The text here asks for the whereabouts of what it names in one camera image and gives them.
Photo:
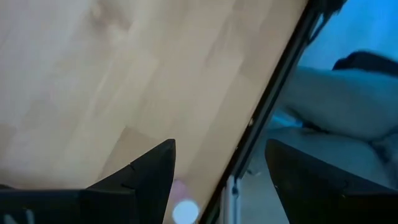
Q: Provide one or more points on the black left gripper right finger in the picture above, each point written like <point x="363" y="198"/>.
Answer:
<point x="311" y="193"/>

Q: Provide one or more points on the pink medicine bottle white cap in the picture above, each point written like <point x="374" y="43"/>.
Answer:
<point x="185" y="213"/>

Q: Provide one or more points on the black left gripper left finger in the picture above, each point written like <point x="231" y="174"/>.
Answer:
<point x="140" y="193"/>

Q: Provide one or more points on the person's leg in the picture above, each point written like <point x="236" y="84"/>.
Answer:
<point x="342" y="99"/>

